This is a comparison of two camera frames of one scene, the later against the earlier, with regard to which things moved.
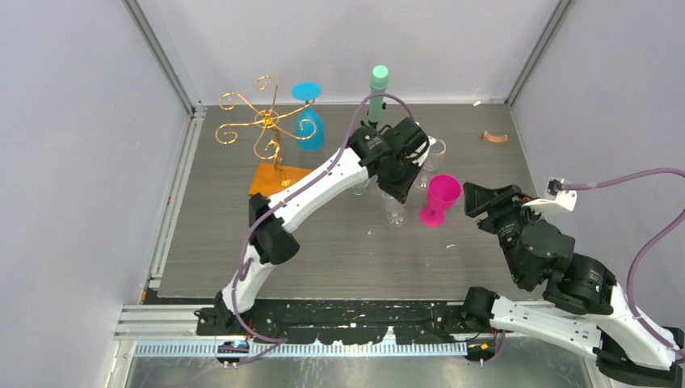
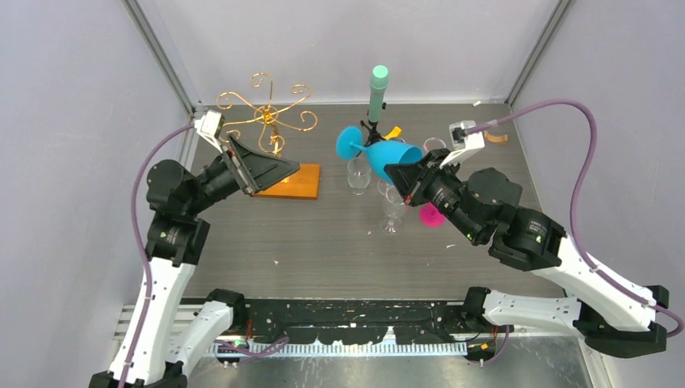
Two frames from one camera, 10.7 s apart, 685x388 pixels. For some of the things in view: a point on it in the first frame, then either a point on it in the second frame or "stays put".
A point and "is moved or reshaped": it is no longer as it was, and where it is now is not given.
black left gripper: [401, 192] -> [254, 170]
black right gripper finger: [505, 194] -> [436, 153]
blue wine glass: [309, 130] is moved or reshaped
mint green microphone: [379, 82] stays put
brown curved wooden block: [495, 139] stays put
